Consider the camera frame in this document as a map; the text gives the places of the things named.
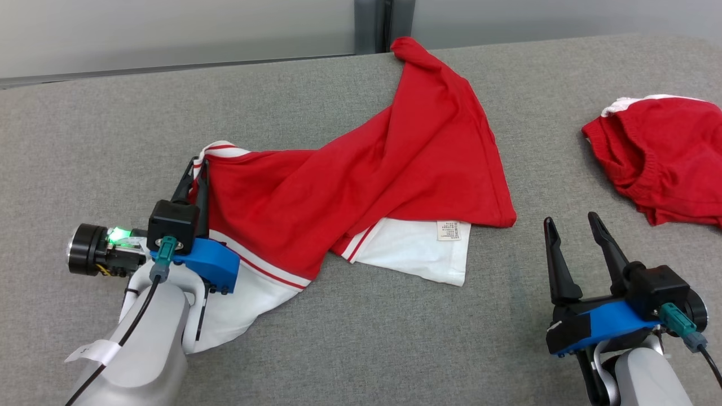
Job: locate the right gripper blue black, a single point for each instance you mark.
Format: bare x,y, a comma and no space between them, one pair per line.
603,324

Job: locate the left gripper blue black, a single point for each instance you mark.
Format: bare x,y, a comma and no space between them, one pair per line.
208,262

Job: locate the red shorts white stripe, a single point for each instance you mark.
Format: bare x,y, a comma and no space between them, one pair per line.
671,152

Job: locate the red white jersey number 23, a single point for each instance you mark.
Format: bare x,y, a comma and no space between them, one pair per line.
395,169

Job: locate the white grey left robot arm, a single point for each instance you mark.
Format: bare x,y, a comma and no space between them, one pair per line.
152,349

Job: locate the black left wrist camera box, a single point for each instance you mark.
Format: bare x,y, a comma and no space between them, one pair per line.
172,220

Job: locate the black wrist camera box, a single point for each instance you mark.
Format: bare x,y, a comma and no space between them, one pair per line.
657,287
172,220

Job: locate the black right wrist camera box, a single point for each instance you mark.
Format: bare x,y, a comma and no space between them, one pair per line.
657,287

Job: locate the grey partition base rail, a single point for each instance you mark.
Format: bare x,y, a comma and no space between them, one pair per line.
169,66

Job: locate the grey metal partition post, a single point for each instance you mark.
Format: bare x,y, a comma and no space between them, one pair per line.
372,25

